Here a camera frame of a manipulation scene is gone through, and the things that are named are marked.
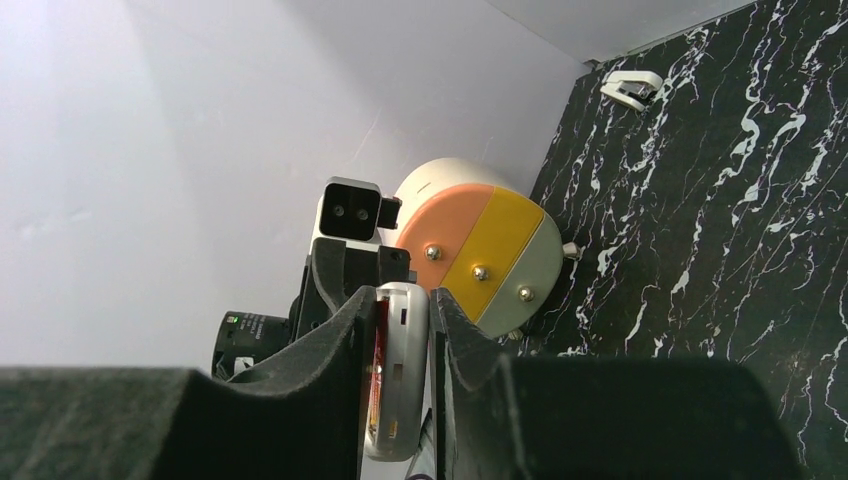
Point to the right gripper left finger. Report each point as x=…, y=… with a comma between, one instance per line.
x=299, y=414

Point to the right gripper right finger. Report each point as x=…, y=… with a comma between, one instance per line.
x=497, y=415

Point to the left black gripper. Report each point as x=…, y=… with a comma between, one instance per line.
x=333, y=272

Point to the orange battery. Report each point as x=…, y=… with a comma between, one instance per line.
x=382, y=310

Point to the white slim remote control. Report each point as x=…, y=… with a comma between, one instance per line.
x=404, y=373

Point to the white drum orange lid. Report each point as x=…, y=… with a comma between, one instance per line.
x=471, y=232

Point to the small white clip object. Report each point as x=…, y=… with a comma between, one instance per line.
x=632, y=89

